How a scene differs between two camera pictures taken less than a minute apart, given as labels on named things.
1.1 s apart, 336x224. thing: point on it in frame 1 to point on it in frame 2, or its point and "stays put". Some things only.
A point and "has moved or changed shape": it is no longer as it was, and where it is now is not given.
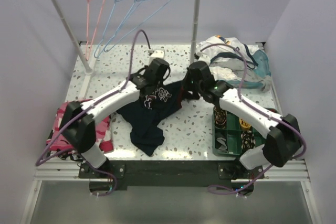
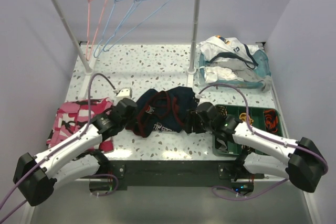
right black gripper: (186, 85) to (192, 116)
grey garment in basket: (236, 66) stays put
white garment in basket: (227, 49) stays put
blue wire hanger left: (123, 25) stays put
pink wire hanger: (87, 58) stays put
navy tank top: (151, 104) has moved or changed shape
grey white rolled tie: (221, 140) stays put
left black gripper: (160, 82) to (132, 117)
